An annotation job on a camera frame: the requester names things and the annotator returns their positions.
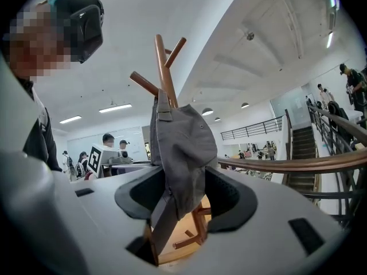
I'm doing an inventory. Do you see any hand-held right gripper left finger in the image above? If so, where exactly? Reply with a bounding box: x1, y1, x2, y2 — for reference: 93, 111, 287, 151
70, 164, 167, 275

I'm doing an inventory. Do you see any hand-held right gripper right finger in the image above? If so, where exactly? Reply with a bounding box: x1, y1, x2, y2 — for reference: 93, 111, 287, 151
159, 166, 350, 275

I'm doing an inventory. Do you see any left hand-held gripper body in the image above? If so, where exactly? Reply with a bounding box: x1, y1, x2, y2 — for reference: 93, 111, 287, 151
87, 143, 133, 179

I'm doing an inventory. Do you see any grey cap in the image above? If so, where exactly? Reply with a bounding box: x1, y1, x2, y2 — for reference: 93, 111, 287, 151
149, 88, 219, 253

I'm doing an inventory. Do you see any brown wooden coat rack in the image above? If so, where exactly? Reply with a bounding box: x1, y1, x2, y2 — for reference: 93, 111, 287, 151
129, 34, 213, 266

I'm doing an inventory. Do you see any person's black top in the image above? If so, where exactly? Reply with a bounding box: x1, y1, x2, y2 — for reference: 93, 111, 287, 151
15, 77, 63, 172

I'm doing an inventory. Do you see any distant group of people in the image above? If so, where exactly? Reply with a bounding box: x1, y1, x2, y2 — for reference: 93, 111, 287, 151
237, 141, 278, 162

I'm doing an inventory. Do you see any dark staircase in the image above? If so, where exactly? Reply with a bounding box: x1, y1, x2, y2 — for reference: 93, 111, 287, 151
282, 109, 321, 196

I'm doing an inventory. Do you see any distant black balcony railing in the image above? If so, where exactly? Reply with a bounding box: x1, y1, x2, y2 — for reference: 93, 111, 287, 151
220, 115, 285, 142

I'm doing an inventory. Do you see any black bag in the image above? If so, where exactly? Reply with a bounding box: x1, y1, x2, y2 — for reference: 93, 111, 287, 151
327, 101, 351, 144

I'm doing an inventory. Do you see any person's head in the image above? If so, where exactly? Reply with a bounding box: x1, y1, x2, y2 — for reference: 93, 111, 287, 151
1, 3, 75, 83

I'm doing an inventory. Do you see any grey shoulder strap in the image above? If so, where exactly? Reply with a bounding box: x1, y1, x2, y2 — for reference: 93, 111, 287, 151
30, 87, 49, 133

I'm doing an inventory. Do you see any black head-worn camera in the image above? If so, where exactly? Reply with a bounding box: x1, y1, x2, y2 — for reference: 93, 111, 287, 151
50, 0, 104, 65

